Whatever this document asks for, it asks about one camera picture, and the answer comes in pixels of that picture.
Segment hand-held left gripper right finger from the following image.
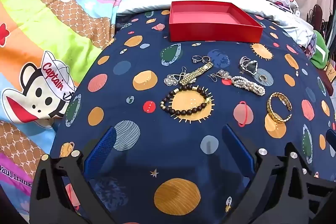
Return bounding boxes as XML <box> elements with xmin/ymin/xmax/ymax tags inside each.
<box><xmin>223</xmin><ymin>124</ymin><xmax>313</xmax><ymax>224</ymax></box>

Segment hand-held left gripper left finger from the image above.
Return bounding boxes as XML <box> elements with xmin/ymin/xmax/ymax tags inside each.
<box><xmin>29</xmin><ymin>126</ymin><xmax>117</xmax><ymax>224</ymax></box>

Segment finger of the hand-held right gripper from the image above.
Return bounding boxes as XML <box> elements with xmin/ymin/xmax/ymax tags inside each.
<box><xmin>301</xmin><ymin>166</ymin><xmax>336</xmax><ymax>205</ymax></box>
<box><xmin>325</xmin><ymin>129</ymin><xmax>336</xmax><ymax>159</ymax></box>

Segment gold bangle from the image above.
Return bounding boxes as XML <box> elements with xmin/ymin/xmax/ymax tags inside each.
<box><xmin>267</xmin><ymin>92</ymin><xmax>293</xmax><ymax>123</ymax></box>

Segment white pearl bracelet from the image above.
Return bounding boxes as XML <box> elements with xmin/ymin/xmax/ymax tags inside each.
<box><xmin>230</xmin><ymin>75</ymin><xmax>266</xmax><ymax>97</ymax></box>

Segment dark wooden bead bracelet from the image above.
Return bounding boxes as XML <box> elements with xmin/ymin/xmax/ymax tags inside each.
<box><xmin>160</xmin><ymin>84</ymin><xmax>213</xmax><ymax>117</ymax></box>

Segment gold watch-band bracelet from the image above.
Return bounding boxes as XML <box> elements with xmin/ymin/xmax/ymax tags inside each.
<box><xmin>179</xmin><ymin>62</ymin><xmax>214</xmax><ymax>86</ymax></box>

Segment silver flower earring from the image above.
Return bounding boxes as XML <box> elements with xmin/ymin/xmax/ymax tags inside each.
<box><xmin>209</xmin><ymin>70</ymin><xmax>233</xmax><ymax>81</ymax></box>
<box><xmin>164</xmin><ymin>67</ymin><xmax>187</xmax><ymax>87</ymax></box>

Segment red cardboard box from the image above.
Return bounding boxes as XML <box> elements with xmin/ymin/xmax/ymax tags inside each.
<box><xmin>168</xmin><ymin>1</ymin><xmax>264</xmax><ymax>43</ymax></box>

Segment navy planet print bedsheet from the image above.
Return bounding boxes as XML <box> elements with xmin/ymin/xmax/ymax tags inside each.
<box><xmin>50</xmin><ymin>10</ymin><xmax>336</xmax><ymax>224</ymax></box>

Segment green cloth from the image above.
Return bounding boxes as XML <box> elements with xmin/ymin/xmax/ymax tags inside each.
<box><xmin>310</xmin><ymin>30</ymin><xmax>330</xmax><ymax>69</ymax></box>

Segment dark wooden chair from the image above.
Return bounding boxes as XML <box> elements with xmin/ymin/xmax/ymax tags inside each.
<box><xmin>306</xmin><ymin>4</ymin><xmax>328</xmax><ymax>28</ymax></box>

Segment colourful monkey print blanket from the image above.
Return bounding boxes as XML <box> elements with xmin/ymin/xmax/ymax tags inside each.
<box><xmin>0</xmin><ymin>0</ymin><xmax>124</xmax><ymax>214</ymax></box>

